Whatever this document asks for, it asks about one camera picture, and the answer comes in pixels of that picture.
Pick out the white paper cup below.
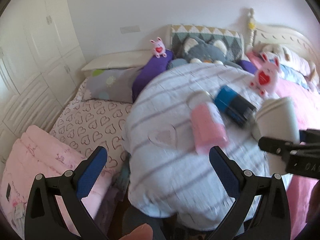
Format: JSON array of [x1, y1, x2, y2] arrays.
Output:
[[252, 97, 300, 143]]

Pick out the bare fingertip at bottom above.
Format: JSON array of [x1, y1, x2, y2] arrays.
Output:
[[120, 224, 153, 240]]

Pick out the pink fleece blanket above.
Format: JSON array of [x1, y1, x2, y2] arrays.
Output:
[[246, 51, 320, 240]]

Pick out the pink folded quilt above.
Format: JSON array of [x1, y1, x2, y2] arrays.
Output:
[[1, 126, 112, 239]]

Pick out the heart patterned bed sheet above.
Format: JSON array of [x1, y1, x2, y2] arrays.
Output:
[[50, 81, 132, 173]]

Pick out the blue and black can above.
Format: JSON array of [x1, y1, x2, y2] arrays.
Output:
[[214, 86, 257, 128]]

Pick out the blue patterned pillow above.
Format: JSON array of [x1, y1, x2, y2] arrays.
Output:
[[280, 64, 309, 90]]

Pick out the large pink bunny plush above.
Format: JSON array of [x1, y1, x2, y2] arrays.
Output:
[[249, 52, 280, 98]]

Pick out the striped white round tablecloth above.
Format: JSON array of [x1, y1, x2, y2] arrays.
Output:
[[123, 63, 263, 231]]

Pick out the pink bottle with white label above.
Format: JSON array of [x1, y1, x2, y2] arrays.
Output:
[[187, 90, 229, 155]]

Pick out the grey flowered pillow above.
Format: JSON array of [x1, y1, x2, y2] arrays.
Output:
[[82, 67, 142, 103]]

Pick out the beige plush toy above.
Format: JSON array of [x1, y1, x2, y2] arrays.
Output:
[[251, 44, 319, 84]]

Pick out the white wardrobe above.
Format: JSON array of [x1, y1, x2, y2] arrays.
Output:
[[1, 0, 86, 163]]

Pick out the cream wooden headboard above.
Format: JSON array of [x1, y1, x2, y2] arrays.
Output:
[[245, 8, 319, 64]]

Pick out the green diamond patterned cushion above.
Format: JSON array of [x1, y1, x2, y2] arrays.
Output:
[[170, 24, 245, 60]]

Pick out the cream bedside shelf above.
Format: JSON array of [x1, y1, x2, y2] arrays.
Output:
[[81, 50, 152, 72]]

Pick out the purple cushion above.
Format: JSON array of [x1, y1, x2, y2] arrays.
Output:
[[132, 49, 174, 102]]

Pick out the grey cat plush pillow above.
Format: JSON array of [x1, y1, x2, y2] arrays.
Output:
[[167, 37, 241, 70]]

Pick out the small pink bunny plush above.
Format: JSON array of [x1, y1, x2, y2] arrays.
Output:
[[150, 37, 167, 59]]

